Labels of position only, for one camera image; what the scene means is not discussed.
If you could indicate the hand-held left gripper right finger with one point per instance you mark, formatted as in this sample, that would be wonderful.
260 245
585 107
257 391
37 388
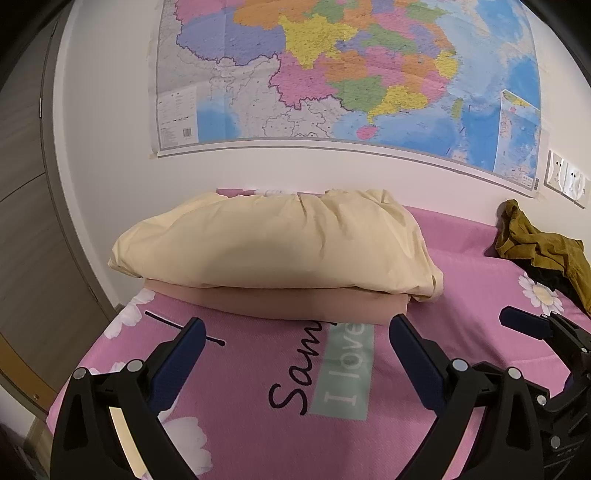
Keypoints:
415 364

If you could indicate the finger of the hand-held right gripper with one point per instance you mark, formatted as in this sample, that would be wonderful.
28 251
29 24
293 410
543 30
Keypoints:
526 321

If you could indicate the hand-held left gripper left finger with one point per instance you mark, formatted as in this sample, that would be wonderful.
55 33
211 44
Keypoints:
178 364

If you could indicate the beige pink garment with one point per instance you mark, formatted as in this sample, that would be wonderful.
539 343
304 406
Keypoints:
277 302

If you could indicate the cream yellow garment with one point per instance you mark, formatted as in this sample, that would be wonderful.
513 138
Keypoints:
277 249

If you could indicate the black cloth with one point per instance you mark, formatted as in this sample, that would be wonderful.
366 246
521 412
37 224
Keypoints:
549 279

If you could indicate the olive green garment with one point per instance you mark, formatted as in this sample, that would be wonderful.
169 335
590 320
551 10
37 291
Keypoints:
545 244

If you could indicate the pink flowered blanket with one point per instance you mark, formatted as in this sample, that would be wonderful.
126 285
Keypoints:
258 360

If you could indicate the grey wardrobe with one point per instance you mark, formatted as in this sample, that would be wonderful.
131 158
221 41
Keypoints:
27 230

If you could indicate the white wall switch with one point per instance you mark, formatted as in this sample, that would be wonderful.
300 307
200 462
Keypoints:
585 189

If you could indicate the colourful wall map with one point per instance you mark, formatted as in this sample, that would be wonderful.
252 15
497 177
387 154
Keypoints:
346 69

